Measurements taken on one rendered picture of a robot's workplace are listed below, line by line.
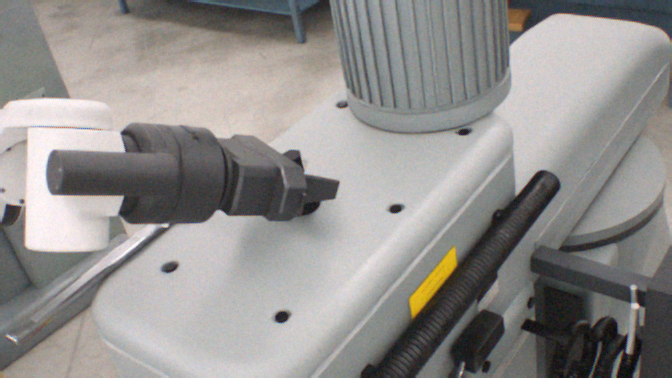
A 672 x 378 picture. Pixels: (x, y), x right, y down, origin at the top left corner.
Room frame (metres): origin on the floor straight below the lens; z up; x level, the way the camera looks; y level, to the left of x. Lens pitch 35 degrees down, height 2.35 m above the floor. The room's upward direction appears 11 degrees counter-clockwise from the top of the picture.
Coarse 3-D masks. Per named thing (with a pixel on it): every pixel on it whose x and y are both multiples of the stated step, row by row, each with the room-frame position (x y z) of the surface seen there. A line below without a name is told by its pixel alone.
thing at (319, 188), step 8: (312, 176) 0.62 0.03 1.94; (320, 176) 0.63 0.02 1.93; (312, 184) 0.62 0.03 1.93; (320, 184) 0.63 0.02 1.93; (328, 184) 0.63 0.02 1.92; (336, 184) 0.63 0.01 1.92; (312, 192) 0.62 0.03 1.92; (320, 192) 0.62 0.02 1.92; (328, 192) 0.63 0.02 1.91; (336, 192) 0.63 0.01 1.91; (312, 200) 0.62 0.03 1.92; (320, 200) 0.62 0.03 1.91
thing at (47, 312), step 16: (160, 224) 0.66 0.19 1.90; (128, 240) 0.64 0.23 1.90; (144, 240) 0.64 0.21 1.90; (112, 256) 0.62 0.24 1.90; (128, 256) 0.62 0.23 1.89; (96, 272) 0.60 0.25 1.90; (80, 288) 0.58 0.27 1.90; (48, 304) 0.56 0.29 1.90; (64, 304) 0.56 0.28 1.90; (32, 320) 0.55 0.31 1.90; (48, 320) 0.55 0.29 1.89; (16, 336) 0.53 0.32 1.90
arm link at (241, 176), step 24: (192, 144) 0.58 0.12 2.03; (216, 144) 0.59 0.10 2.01; (240, 144) 0.65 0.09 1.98; (264, 144) 0.66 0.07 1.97; (192, 168) 0.56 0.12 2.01; (216, 168) 0.57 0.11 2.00; (240, 168) 0.58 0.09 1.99; (264, 168) 0.59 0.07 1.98; (288, 168) 0.60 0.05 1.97; (192, 192) 0.55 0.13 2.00; (216, 192) 0.56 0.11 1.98; (240, 192) 0.57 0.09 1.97; (264, 192) 0.59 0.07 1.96; (288, 192) 0.58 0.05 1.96; (192, 216) 0.56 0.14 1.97; (264, 216) 0.59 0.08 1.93; (288, 216) 0.58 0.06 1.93
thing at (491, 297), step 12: (504, 264) 0.71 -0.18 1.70; (504, 276) 0.71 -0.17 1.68; (492, 288) 0.69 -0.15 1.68; (504, 288) 0.71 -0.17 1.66; (480, 300) 0.67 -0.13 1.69; (492, 300) 0.69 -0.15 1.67; (468, 312) 0.65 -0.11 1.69; (456, 324) 0.63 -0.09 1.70; (468, 324) 0.64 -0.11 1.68; (456, 336) 0.62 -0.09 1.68; (444, 348) 0.60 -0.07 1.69; (432, 360) 0.59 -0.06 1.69; (444, 360) 0.60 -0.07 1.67; (420, 372) 0.57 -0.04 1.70; (432, 372) 0.58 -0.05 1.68; (444, 372) 0.60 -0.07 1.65
